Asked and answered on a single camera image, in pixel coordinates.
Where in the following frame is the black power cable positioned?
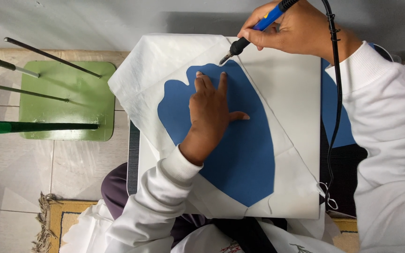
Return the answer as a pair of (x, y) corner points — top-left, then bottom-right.
(320, 0), (344, 201)

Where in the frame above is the white nonwoven fabric sheet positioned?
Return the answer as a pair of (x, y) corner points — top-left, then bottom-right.
(108, 33), (321, 219)

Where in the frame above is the person's left hand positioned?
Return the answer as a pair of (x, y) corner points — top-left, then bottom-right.
(179, 71), (251, 166)

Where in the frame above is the green metal stool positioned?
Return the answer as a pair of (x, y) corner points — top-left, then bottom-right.
(0, 37), (117, 142)

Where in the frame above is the blue and black hot knife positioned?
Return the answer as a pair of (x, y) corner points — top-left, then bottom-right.
(219, 0), (300, 66)

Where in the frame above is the white flat board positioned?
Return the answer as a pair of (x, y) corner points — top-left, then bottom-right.
(137, 35), (322, 219)

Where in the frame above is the person's right hand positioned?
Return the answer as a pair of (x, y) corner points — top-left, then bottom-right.
(237, 0), (342, 66)

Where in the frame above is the white embroidered cloth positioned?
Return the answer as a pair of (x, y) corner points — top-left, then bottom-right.
(59, 198), (344, 253)

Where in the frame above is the yellow fringed rug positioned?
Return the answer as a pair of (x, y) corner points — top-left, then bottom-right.
(31, 192), (360, 253)

